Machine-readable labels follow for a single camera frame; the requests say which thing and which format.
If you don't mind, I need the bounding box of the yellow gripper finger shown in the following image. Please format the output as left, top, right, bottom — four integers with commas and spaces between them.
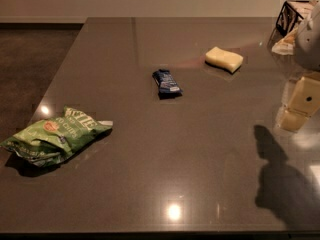
288, 76, 320, 117
278, 108, 309, 132

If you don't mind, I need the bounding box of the blue rxbar blueberry bar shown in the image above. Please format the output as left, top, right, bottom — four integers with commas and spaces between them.
152, 69, 182, 94

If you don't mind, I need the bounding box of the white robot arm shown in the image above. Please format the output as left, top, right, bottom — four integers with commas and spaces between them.
278, 3, 320, 132

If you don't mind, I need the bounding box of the green jalapeno chip bag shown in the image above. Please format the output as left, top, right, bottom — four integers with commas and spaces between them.
1, 106, 113, 167

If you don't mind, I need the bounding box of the white packet near basket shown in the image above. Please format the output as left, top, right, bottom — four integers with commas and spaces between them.
271, 28, 298, 55

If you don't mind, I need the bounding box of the yellow sponge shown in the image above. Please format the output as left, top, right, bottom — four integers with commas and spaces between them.
205, 47, 243, 74

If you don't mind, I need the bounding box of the black wire basket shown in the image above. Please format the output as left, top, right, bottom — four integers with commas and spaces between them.
276, 0, 314, 36

